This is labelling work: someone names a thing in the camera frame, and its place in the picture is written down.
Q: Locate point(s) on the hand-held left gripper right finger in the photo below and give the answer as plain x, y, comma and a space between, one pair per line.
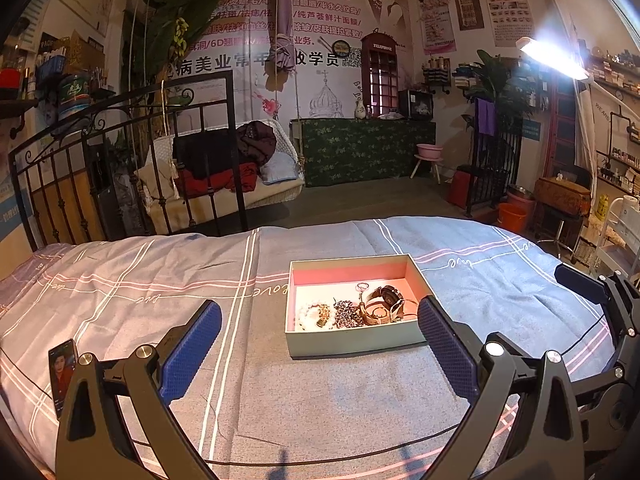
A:
447, 345

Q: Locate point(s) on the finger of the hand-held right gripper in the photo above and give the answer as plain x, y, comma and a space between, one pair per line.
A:
615, 400
580, 280

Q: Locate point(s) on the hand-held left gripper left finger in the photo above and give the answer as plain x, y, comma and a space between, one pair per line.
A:
192, 345

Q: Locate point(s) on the mint green jewelry box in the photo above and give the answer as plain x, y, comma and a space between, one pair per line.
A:
350, 342

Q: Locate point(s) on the white trolley cart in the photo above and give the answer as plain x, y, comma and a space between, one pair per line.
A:
612, 255

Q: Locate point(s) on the black swivel stool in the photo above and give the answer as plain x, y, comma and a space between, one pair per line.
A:
555, 220

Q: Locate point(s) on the brown wooden chest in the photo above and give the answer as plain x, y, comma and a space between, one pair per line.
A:
560, 197

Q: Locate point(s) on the orange bucket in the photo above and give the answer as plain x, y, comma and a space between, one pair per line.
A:
512, 217

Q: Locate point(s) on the metal basin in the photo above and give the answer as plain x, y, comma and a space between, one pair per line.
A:
520, 195

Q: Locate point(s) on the black iron fence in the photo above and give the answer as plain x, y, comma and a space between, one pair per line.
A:
492, 185

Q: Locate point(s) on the grey plaid bed sheet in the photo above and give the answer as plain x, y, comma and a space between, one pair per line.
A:
325, 400

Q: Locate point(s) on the black smartphone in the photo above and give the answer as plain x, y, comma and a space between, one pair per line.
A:
62, 380

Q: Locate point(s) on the red bin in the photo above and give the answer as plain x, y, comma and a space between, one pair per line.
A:
457, 187

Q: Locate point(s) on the small blue sign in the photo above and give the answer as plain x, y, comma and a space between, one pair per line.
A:
531, 130

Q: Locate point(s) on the red cloth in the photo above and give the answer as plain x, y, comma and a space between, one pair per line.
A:
220, 180

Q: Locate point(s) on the purple cloth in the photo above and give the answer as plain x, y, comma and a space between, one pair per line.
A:
485, 117

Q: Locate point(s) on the black jacket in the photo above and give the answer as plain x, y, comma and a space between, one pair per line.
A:
210, 155

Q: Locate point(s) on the pink basin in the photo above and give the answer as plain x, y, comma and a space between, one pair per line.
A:
429, 151

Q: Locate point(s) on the light blue pillow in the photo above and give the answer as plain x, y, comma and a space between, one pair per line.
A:
280, 167

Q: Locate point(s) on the brown jacket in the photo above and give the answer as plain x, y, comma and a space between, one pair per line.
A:
257, 142

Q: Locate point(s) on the green floral cabinet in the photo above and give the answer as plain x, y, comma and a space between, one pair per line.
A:
360, 150

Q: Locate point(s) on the potted green plant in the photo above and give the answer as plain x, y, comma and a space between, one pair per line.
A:
492, 80

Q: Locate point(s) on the pile of clothes on chair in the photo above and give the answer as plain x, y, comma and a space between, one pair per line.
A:
287, 145

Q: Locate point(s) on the white led floor lamp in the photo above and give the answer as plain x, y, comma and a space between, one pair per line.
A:
550, 55

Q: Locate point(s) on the small black television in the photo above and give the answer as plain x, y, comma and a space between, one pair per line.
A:
415, 105

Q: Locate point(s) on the white vase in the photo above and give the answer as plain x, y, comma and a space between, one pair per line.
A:
359, 111

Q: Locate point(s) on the small shelf with jars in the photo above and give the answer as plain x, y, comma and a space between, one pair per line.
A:
435, 75

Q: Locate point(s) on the teal round tub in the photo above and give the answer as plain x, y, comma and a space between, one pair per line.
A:
75, 100

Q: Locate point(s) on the red telephone booth decoration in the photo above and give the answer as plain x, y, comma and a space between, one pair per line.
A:
381, 46

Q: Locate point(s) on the blue storage basket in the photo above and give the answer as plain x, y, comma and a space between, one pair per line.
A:
50, 67

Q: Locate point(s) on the red storage box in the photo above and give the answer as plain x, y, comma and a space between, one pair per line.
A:
10, 79

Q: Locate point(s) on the black iron bed frame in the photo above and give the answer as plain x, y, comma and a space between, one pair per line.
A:
239, 160

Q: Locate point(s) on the wall shelf with bottles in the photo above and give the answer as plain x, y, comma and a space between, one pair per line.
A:
615, 67

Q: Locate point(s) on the blue wall sign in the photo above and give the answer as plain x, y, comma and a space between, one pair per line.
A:
10, 215

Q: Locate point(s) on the eyelash chart wall poster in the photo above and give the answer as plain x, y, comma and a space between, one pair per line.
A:
505, 5

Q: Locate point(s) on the black wall shelf board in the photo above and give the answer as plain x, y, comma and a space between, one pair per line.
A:
17, 104

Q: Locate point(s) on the portrait wall poster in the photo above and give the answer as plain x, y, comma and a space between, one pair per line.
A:
435, 10

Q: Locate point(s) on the large printed wall banner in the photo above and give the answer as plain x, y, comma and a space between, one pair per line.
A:
330, 25

